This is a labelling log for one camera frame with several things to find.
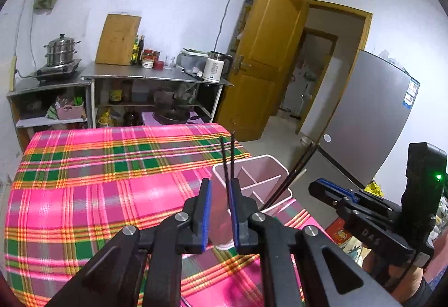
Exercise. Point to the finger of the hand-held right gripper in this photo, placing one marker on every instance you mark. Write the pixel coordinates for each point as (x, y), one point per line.
(336, 188)
(325, 195)

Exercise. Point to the brown clay pot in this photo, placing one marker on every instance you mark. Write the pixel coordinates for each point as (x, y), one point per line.
(163, 97)

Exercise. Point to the person's right forearm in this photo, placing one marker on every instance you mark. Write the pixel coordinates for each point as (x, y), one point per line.
(409, 282)

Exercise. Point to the pink storage basket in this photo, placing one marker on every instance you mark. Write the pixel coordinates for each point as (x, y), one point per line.
(70, 113)

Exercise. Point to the black wok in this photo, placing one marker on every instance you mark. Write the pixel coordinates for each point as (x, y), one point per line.
(173, 115)

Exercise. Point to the dark sauce bottle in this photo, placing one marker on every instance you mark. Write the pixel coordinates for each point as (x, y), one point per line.
(141, 51)

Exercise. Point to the yellow label bottle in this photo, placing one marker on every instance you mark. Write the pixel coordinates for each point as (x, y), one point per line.
(134, 55)

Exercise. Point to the steel kitchen table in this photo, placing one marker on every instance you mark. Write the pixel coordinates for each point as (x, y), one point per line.
(140, 72)

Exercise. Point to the white plastic box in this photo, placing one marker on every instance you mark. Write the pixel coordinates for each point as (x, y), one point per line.
(190, 62)

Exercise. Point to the wooden cutting board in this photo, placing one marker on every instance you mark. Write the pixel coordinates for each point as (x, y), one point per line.
(117, 41)

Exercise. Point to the stainless steel steamer pot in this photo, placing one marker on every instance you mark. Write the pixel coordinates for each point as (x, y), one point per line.
(61, 51)

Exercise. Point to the gas stove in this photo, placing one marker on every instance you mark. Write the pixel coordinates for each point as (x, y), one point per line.
(56, 72)

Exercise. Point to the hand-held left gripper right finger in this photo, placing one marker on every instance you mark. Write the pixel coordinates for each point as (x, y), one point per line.
(233, 223)

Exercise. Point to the small red jar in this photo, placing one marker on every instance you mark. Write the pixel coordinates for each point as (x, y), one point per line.
(159, 65)

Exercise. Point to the beige power strip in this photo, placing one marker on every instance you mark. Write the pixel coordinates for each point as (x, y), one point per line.
(14, 65)

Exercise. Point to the yellow wooden door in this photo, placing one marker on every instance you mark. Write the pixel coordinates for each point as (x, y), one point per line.
(266, 48)

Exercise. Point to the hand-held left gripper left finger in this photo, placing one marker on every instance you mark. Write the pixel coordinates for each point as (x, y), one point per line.
(206, 216)

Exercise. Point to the low metal shelf unit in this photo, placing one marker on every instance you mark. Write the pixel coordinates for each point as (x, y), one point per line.
(38, 86)

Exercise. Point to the yellow wooden door frame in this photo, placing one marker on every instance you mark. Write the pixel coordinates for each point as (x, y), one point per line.
(343, 8)

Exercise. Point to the silver refrigerator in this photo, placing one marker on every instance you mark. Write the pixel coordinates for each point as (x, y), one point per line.
(367, 111)

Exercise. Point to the white electric kettle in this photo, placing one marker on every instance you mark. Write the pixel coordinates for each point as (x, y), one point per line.
(213, 69)

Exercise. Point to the red lid jar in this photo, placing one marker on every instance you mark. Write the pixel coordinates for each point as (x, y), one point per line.
(147, 62)

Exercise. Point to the red cardboard box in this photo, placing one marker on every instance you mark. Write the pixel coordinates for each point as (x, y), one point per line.
(337, 233)

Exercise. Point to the yellow plastic bag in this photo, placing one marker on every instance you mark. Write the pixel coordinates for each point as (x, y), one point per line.
(374, 189)

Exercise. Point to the clear drinking glass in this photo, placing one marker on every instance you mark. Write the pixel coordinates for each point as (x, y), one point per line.
(169, 64)

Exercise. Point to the yellow cooking oil bottle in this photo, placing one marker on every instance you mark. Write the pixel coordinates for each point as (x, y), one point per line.
(108, 118)

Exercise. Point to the pink plastic utensil holder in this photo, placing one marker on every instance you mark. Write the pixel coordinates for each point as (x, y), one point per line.
(259, 167)

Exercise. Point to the dark glass jug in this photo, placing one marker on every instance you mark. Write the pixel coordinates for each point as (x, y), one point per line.
(132, 116)

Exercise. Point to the pink plaid tablecloth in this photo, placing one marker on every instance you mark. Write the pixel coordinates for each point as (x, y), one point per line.
(87, 181)

